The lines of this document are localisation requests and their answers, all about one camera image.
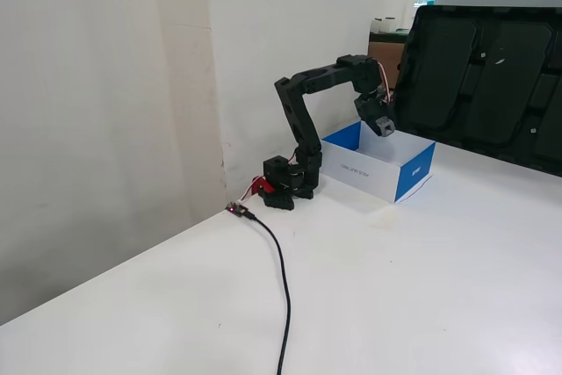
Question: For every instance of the red table clamp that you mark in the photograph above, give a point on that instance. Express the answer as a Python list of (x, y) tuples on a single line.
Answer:
[(262, 185)]

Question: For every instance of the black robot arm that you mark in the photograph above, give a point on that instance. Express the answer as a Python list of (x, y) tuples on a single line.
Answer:
[(303, 120)]

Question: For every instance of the blue and white cardboard box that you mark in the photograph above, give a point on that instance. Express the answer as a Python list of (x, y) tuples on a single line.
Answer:
[(412, 173)]

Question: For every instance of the small controller board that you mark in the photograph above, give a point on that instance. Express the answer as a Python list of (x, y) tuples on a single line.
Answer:
[(236, 208)]

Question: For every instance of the gray block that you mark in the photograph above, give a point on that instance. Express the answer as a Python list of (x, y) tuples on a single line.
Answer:
[(387, 127)]

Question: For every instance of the brown cardboard box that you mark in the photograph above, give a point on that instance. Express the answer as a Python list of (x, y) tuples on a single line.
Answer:
[(388, 59)]

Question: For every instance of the black plastic tray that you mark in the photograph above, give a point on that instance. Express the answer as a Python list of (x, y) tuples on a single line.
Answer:
[(478, 76)]

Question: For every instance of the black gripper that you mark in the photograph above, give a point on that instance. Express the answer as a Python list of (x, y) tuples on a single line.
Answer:
[(371, 117)]

